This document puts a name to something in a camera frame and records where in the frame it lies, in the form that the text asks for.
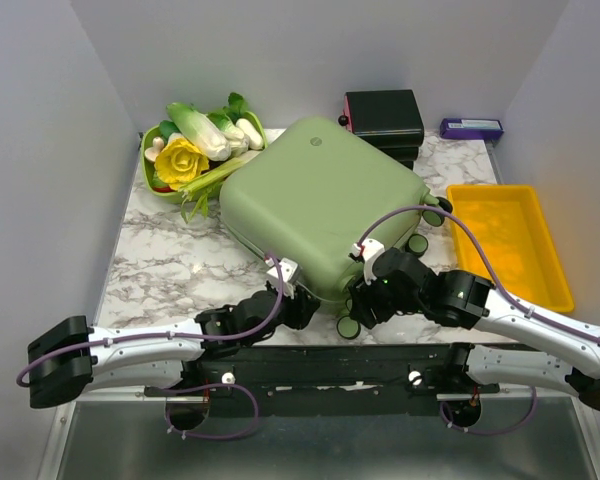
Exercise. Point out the green vegetable basket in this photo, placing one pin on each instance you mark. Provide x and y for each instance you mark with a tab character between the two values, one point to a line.
166	129

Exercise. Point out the black stacked case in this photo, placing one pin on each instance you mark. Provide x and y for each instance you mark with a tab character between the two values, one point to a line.
389	120

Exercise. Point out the green leafy vegetable toy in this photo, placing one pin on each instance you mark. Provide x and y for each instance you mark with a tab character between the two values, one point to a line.
236	106

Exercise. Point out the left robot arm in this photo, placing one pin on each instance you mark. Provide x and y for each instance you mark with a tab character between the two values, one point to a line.
74	357

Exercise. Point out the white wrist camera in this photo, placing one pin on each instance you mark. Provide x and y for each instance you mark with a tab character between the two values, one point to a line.
282	275
367	252

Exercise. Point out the white radish toy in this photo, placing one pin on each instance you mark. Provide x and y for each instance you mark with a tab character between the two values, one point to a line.
254	138

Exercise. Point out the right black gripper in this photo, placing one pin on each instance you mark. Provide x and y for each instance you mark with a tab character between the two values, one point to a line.
361	295

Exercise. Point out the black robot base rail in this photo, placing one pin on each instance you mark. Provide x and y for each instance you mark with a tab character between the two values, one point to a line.
339	380

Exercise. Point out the green hard-shell suitcase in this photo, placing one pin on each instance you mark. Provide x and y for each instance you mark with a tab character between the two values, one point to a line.
312	193

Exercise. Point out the napa cabbage toy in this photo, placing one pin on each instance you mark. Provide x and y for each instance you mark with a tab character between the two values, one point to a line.
200	131

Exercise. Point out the bok choy toy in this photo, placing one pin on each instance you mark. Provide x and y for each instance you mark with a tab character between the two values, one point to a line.
236	138

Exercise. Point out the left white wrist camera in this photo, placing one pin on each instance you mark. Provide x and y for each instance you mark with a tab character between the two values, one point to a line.
282	275

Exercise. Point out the yellow plastic tray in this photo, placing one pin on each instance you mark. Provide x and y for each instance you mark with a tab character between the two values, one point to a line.
508	223

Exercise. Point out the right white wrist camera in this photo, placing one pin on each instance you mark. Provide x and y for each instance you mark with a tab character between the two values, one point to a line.
367	252

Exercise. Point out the celery stalk toy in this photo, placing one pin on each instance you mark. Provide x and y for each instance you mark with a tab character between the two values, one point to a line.
197	193

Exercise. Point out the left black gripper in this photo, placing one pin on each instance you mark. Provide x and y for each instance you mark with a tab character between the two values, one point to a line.
301	308

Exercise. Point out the purple box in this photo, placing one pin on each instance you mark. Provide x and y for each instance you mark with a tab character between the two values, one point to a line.
471	129

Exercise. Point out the yellow cabbage toy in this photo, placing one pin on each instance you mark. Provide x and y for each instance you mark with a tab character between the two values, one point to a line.
179	163

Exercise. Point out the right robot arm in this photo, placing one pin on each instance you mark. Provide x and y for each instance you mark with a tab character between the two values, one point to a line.
561	353

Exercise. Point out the mushroom toy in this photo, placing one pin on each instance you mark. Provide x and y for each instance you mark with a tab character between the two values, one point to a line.
157	145

